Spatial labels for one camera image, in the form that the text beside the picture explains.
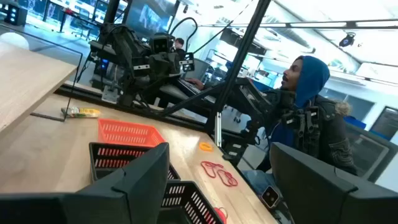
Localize person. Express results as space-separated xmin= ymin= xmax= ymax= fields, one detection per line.
xmin=172 ymin=37 xmax=187 ymax=60
xmin=186 ymin=55 xmax=359 ymax=177

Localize wooden shelf riser black legs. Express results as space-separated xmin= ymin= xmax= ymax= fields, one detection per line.
xmin=0 ymin=23 xmax=84 ymax=138

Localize black aluminium rig frame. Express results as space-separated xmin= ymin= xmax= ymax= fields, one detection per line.
xmin=54 ymin=0 xmax=398 ymax=166

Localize black overhead camera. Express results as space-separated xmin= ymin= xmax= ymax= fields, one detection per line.
xmin=338 ymin=32 xmax=357 ymax=49

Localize orange plastic slotted basket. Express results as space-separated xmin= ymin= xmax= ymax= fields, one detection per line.
xmin=98 ymin=118 xmax=166 ymax=148

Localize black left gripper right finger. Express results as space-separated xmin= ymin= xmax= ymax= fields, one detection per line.
xmin=269 ymin=142 xmax=398 ymax=224

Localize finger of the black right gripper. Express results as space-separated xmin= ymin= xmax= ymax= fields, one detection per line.
xmin=132 ymin=57 xmax=151 ymax=77
xmin=179 ymin=52 xmax=196 ymax=73

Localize grey monitor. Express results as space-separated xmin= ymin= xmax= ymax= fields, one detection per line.
xmin=343 ymin=123 xmax=398 ymax=183

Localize small table-level camera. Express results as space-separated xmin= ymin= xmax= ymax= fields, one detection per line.
xmin=260 ymin=185 xmax=280 ymax=209

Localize black plastic slotted basket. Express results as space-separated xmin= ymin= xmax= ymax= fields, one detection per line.
xmin=157 ymin=180 xmax=225 ymax=224
xmin=88 ymin=141 xmax=181 ymax=183

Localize white bulb lamp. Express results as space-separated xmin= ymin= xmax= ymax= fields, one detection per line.
xmin=0 ymin=32 xmax=30 ymax=50

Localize red rubber band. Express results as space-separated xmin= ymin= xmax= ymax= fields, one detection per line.
xmin=200 ymin=161 xmax=224 ymax=179
xmin=216 ymin=169 xmax=239 ymax=188

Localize black equipment case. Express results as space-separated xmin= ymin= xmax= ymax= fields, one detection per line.
xmin=2 ymin=3 xmax=28 ymax=26

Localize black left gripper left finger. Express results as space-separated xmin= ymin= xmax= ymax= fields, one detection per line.
xmin=0 ymin=142 xmax=170 ymax=224

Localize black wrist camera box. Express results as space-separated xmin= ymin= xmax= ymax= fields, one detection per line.
xmin=149 ymin=32 xmax=175 ymax=54

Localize yellow crayon pack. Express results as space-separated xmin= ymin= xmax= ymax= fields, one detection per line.
xmin=60 ymin=106 xmax=101 ymax=119

